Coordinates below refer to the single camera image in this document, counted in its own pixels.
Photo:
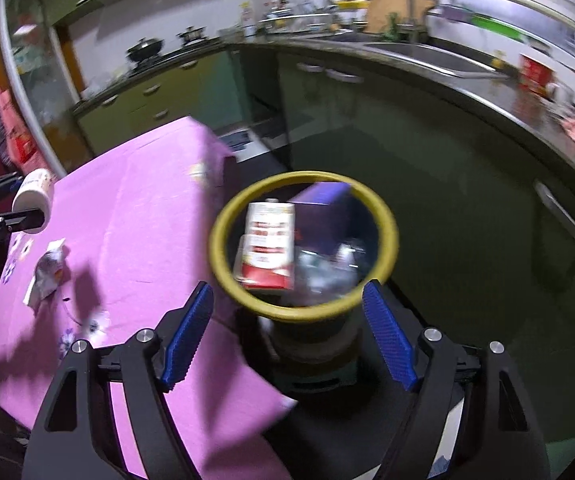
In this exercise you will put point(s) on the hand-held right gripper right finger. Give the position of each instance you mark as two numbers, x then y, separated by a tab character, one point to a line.
390	340

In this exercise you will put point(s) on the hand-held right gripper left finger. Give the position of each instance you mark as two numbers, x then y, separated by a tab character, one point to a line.
187	340

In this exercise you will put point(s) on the small white plastic bottle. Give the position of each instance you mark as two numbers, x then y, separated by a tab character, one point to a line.
32	190

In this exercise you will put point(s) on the silver snack wrapper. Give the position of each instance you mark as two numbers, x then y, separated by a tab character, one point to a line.
49	270

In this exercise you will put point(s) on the yellow-rimmed trash bin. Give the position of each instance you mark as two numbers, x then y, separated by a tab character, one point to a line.
222	260

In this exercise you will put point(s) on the white and red milk carton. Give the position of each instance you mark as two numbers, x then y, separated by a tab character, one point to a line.
267	240

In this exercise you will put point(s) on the purple cardboard box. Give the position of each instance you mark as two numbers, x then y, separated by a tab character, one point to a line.
327	210

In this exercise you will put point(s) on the red hanging cloth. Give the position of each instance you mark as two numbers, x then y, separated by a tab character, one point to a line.
9	120

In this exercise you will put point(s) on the pink floral tablecloth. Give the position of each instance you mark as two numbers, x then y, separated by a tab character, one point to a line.
142	185

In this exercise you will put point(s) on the black wok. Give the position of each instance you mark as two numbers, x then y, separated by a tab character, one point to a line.
145	50

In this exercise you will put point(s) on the green kitchen cabinets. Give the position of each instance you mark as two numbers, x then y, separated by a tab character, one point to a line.
177	95

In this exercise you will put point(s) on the white floor scale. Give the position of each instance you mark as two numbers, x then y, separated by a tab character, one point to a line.
237	140

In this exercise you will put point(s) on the black cooking pot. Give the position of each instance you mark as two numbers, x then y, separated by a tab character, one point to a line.
191	35

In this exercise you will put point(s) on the dark kitchen countertop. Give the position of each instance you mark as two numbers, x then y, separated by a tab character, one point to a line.
517	110

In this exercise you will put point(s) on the steel kitchen sink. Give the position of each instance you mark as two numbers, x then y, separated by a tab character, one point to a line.
432	57

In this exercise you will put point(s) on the white condiment bottle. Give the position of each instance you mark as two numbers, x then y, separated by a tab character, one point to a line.
248	20

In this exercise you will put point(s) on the red packet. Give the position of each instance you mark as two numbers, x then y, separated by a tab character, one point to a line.
536	72

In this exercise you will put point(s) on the wooden cutting board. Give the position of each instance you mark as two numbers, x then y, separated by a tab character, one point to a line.
397	7

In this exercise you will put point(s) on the dish rack with dishes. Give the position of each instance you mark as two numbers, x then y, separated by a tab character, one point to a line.
297	17

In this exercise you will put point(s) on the steel sink faucet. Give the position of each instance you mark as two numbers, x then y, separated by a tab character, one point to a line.
417	5

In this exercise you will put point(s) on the glass door with white frame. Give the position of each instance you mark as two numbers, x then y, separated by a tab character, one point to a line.
32	70

